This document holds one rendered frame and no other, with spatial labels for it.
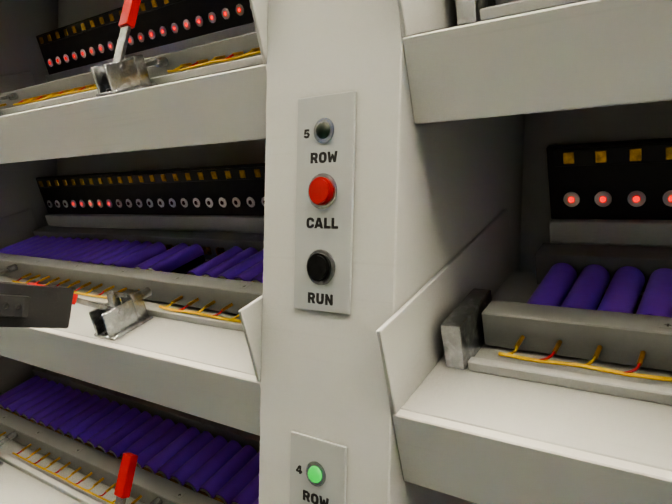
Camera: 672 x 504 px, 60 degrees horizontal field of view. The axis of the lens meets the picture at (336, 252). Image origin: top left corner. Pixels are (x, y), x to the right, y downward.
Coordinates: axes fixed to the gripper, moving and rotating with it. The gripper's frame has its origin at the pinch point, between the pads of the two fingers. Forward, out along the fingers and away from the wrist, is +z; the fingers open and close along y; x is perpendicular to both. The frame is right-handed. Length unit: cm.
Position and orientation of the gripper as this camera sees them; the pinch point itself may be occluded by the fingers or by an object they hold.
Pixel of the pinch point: (15, 304)
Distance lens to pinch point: 47.4
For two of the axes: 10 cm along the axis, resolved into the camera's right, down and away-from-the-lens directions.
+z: 5.7, 1.3, 8.1
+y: 8.1, 0.4, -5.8
